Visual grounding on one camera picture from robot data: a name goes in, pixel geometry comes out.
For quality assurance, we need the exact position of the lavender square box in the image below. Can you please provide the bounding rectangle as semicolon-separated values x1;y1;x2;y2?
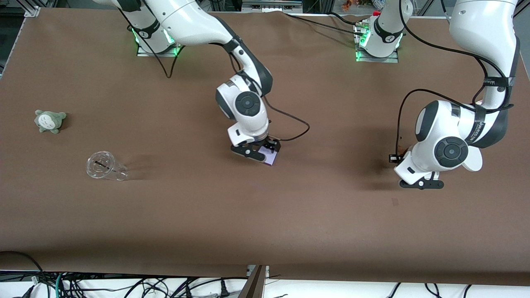
253;147;277;166

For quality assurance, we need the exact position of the silver metal device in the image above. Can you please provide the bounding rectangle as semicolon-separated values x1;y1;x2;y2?
241;0;304;13

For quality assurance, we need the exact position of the brown table beam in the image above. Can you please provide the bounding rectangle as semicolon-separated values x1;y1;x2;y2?
237;265;267;298

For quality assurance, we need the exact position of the clear plastic cup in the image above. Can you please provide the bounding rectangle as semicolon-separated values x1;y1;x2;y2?
86;151;130;181

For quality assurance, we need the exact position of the grey green plush toy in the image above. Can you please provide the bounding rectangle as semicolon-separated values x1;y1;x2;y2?
34;109;67;134

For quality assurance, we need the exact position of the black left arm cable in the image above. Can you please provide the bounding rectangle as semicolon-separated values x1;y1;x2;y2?
396;0;516;158

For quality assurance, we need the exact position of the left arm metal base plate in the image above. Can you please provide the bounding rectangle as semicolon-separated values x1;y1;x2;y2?
355;21;400;63

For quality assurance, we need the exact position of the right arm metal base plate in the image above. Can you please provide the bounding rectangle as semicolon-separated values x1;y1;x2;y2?
137;39;183;58

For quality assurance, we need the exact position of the white metal bracket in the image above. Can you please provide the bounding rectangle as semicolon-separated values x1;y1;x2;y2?
247;265;270;279

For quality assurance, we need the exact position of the long black table cable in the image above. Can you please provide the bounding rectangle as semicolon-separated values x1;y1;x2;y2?
284;12;365;35

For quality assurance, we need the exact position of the short black table cable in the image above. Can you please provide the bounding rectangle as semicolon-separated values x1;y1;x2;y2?
329;12;365;26

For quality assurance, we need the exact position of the thick black floor cable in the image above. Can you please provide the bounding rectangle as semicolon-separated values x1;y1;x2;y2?
0;250;43;287

